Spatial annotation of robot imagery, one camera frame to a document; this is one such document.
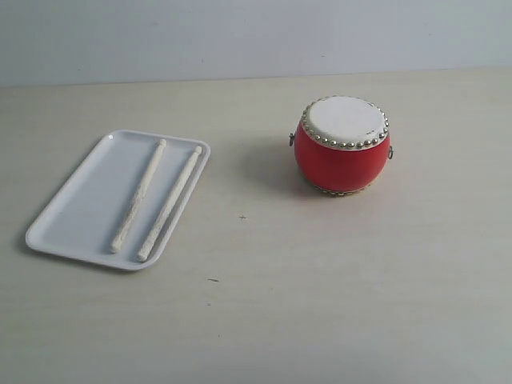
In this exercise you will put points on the white drumstick with ball tip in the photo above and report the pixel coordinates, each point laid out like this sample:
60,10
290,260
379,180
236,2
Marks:
168,205

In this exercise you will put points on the small red drum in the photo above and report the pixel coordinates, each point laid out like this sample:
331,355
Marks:
341,144

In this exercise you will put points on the white rectangular plastic tray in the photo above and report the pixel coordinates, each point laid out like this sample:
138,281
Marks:
81,220

